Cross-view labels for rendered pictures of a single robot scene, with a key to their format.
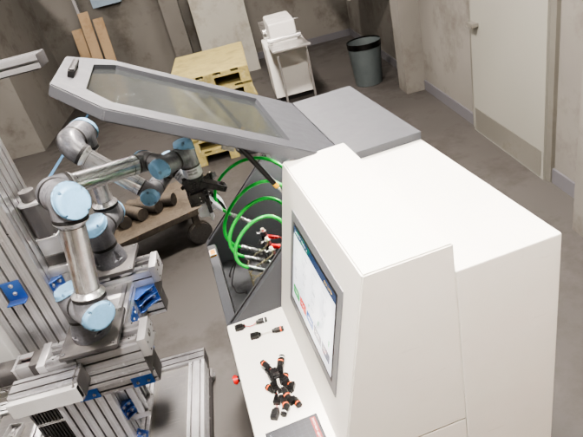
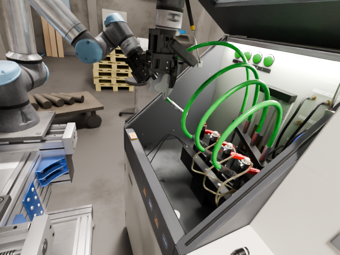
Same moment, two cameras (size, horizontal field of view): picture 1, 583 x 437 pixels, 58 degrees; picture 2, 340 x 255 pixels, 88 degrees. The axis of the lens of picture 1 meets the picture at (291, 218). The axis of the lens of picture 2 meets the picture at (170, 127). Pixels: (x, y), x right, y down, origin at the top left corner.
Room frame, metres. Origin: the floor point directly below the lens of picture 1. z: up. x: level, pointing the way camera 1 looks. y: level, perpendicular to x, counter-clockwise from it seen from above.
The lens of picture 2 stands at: (1.36, 0.49, 1.45)
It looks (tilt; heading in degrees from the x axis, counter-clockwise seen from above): 30 degrees down; 340
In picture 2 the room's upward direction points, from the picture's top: 8 degrees clockwise
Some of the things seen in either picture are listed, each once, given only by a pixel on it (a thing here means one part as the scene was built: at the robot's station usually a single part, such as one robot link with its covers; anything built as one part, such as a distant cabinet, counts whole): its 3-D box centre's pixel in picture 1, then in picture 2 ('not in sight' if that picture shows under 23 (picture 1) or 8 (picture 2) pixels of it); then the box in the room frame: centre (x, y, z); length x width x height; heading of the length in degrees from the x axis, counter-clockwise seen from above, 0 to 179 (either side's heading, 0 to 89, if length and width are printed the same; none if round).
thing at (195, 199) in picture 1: (196, 189); (163, 51); (1.91, 0.34, 1.38); 0.09 x 0.08 x 0.12; 98
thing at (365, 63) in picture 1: (366, 61); (175, 69); (6.93, -1.49, 0.28); 0.47 x 0.45 x 0.57; 1
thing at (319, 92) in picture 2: not in sight; (308, 127); (1.73, -0.16, 1.20); 0.13 x 0.03 x 0.31; 8
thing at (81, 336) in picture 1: (87, 322); not in sight; (1.64, 0.85, 1.09); 0.15 x 0.15 x 0.10
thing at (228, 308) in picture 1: (225, 293); (145, 179); (1.89, 0.37, 0.87); 0.62 x 0.04 x 0.16; 8
